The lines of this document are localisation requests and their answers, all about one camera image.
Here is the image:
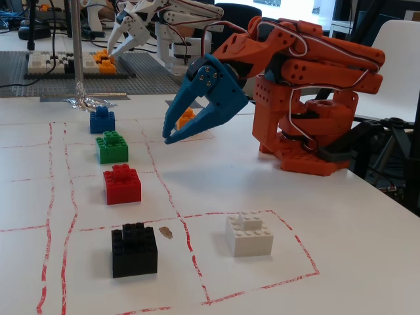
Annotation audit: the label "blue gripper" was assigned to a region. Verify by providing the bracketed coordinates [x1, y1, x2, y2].
[161, 53, 249, 146]

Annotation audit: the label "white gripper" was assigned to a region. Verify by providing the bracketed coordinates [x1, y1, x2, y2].
[107, 1, 159, 57]

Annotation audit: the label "red lego block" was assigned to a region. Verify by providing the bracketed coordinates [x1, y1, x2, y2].
[102, 163, 142, 206]

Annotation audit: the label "orange lego block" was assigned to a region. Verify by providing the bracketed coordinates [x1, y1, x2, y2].
[176, 107, 198, 131]

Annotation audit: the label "blue lego block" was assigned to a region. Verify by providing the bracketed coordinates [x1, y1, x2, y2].
[89, 105, 116, 135]

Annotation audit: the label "green lego block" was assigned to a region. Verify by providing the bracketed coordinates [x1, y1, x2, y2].
[94, 130, 129, 165]

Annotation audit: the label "white lego block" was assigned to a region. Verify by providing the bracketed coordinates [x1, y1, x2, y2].
[225, 211, 275, 258]

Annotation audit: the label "black lego block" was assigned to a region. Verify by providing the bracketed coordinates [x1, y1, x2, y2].
[110, 222, 159, 279]

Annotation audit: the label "orange lego brick stack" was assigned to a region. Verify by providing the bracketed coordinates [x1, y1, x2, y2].
[93, 49, 117, 75]

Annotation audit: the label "metal pole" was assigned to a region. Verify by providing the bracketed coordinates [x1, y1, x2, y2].
[70, 0, 85, 87]

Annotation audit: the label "grey lego baseplate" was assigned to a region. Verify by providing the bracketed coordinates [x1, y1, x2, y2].
[0, 51, 185, 98]

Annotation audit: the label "black white checkered lego bricks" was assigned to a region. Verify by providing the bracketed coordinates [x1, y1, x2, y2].
[49, 52, 80, 75]

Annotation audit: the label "crumpled aluminium foil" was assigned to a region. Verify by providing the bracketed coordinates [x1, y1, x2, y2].
[61, 81, 118, 114]

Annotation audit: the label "white lego brick stack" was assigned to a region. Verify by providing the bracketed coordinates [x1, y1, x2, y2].
[27, 52, 53, 75]

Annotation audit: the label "black device box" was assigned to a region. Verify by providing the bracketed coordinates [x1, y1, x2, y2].
[18, 23, 53, 42]

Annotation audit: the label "black office chair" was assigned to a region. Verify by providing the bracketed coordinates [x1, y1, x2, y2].
[211, 3, 263, 37]

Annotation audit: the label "black table clamp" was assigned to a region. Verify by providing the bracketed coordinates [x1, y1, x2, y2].
[314, 119, 389, 164]

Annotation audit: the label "white chair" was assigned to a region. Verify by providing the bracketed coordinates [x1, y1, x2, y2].
[354, 18, 420, 123]

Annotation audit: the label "black tripod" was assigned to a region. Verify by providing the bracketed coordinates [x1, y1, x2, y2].
[360, 117, 420, 198]

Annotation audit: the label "white leader arm handle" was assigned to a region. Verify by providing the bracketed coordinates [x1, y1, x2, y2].
[80, 0, 106, 39]

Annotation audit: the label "black stand post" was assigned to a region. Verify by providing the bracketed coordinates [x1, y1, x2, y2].
[26, 0, 37, 52]

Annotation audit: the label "blue cable bundle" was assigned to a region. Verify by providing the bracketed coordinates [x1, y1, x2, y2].
[0, 9, 18, 31]

